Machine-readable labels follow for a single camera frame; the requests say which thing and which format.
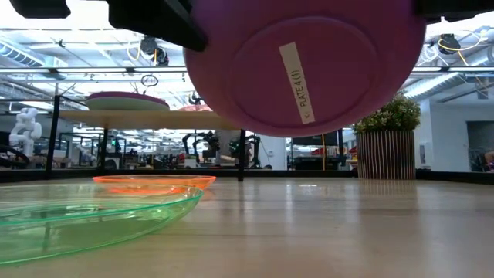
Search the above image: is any purple plastic plate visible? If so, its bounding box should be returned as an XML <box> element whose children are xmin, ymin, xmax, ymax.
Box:
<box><xmin>182</xmin><ymin>0</ymin><xmax>428</xmax><ymax>138</ymax></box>
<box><xmin>85</xmin><ymin>90</ymin><xmax>171</xmax><ymax>108</ymax></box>

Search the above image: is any mint green plastic plate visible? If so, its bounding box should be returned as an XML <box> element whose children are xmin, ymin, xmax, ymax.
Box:
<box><xmin>86</xmin><ymin>97</ymin><xmax>171</xmax><ymax>113</ymax></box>

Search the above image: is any orange transparent plastic plate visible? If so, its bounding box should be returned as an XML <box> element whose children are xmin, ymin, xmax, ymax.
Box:
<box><xmin>92</xmin><ymin>174</ymin><xmax>218</xmax><ymax>196</ymax></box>

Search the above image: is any green transparent plastic plate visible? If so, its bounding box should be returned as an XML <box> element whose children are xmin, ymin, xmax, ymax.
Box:
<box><xmin>0</xmin><ymin>183</ymin><xmax>205</xmax><ymax>266</ymax></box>

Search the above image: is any long light strip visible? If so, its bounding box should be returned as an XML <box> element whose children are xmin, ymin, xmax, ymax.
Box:
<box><xmin>0</xmin><ymin>66</ymin><xmax>494</xmax><ymax>74</ymax></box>

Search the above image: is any potted plant striped pot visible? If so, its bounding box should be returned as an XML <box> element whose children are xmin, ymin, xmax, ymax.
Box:
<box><xmin>351</xmin><ymin>91</ymin><xmax>423</xmax><ymax>181</ymax></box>

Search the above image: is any white pillar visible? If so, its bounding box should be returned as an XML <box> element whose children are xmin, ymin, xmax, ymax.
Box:
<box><xmin>256</xmin><ymin>133</ymin><xmax>288</xmax><ymax>170</ymax></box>

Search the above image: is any black monitor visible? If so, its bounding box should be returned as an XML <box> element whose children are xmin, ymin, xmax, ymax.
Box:
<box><xmin>291</xmin><ymin>130</ymin><xmax>341</xmax><ymax>147</ymax></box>

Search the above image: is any black ceiling cable reel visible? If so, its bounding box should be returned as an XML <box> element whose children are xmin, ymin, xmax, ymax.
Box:
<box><xmin>438</xmin><ymin>33</ymin><xmax>462</xmax><ymax>56</ymax></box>
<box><xmin>139</xmin><ymin>33</ymin><xmax>159</xmax><ymax>57</ymax></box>

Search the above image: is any silver ventilation duct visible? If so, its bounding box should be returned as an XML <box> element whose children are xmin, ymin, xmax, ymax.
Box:
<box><xmin>403</xmin><ymin>46</ymin><xmax>494</xmax><ymax>100</ymax></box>
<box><xmin>0</xmin><ymin>38</ymin><xmax>69</xmax><ymax>81</ymax></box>

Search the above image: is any wooden shelf black metal frame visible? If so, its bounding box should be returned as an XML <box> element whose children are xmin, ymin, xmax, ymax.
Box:
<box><xmin>45</xmin><ymin>95</ymin><xmax>248</xmax><ymax>183</ymax></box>

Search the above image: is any black aluminium table frame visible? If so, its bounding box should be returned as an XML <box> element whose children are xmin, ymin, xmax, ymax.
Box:
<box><xmin>0</xmin><ymin>168</ymin><xmax>494</xmax><ymax>184</ymax></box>

